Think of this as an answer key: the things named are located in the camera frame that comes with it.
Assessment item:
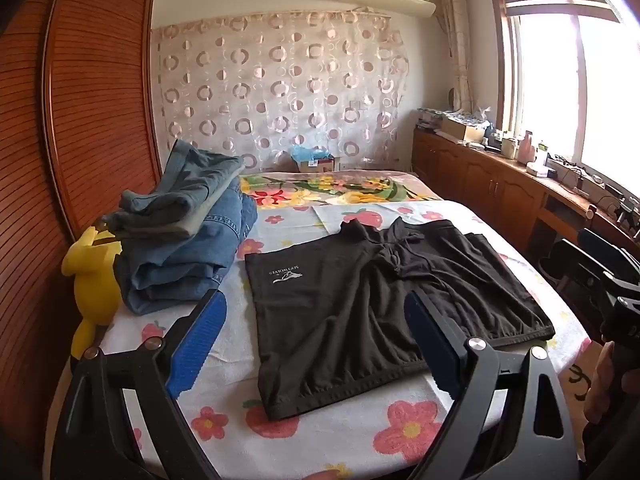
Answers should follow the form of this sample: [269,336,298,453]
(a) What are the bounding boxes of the long wooden cabinet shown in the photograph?
[411,127,640,271]

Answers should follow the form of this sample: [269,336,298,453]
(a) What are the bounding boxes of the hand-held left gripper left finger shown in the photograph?
[52,287,228,480]

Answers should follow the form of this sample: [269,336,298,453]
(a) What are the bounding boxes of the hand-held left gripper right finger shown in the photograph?
[402,287,581,480]

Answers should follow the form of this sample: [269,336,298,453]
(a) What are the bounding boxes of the cardboard box with blue bag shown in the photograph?
[291,144,337,173]

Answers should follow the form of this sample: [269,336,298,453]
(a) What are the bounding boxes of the wooden-framed window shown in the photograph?
[487,0,640,196]

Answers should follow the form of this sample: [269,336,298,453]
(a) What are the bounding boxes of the white flower-print bed sheet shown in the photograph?
[50,200,591,480]

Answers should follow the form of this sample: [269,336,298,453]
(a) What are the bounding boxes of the black pants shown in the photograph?
[244,217,557,422]

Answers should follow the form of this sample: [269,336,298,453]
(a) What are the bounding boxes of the open cardboard box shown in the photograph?
[442,112,488,143]

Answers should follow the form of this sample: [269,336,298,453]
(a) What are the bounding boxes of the circle-patterned wall curtain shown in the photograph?
[150,7,411,173]

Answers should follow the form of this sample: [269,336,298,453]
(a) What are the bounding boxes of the person's right hand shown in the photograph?
[584,341,621,426]

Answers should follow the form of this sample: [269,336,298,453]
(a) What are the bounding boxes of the bright floral blanket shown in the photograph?
[237,170,443,209]

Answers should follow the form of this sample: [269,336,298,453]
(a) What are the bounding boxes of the pale window drape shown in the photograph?
[436,0,476,113]

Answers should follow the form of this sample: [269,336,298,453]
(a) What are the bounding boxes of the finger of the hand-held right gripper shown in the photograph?
[577,227,640,275]
[539,238,608,292]

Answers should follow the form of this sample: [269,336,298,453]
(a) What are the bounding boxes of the yellow plush toy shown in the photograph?
[61,226,123,358]

